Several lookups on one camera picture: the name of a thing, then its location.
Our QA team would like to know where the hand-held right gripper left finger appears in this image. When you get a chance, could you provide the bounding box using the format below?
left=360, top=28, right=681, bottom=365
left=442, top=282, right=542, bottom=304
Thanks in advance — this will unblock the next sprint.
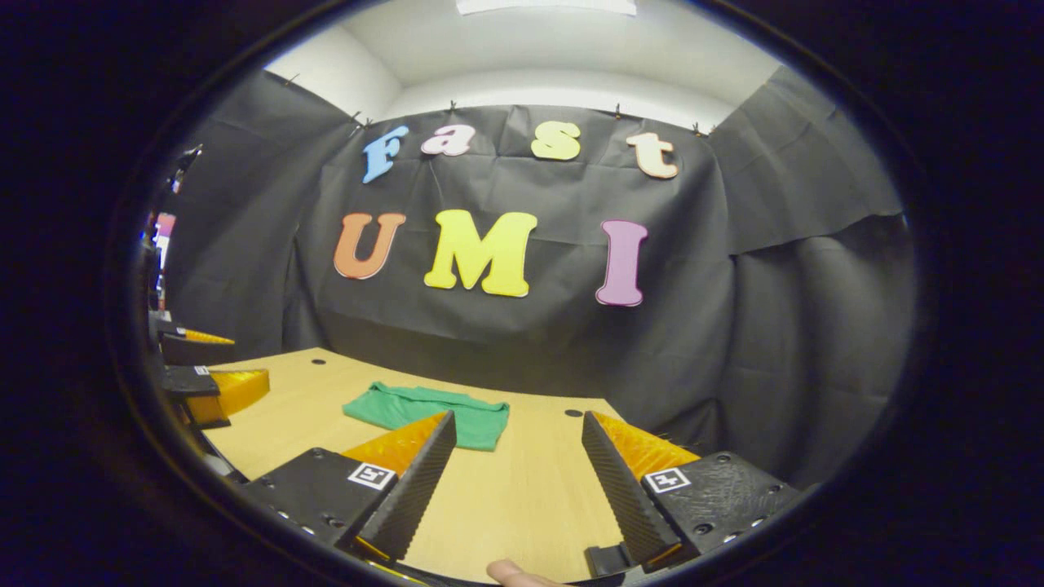
left=243, top=409, right=458, bottom=565

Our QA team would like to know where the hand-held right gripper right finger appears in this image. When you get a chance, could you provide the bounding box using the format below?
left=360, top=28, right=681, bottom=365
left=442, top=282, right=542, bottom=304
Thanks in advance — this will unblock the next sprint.
left=581, top=409, right=802, bottom=578

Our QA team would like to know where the green T-shirt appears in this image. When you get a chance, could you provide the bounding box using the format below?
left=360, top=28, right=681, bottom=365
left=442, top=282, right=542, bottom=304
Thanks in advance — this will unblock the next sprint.
left=342, top=381, right=511, bottom=452

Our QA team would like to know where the computer monitor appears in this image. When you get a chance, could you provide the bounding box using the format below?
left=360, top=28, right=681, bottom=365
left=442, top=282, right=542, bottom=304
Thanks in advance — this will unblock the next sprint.
left=151, top=212, right=177, bottom=274

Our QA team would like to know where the ceiling light panel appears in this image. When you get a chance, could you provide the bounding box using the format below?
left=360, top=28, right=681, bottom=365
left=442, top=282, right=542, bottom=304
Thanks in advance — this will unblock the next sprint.
left=455, top=0, right=639, bottom=16

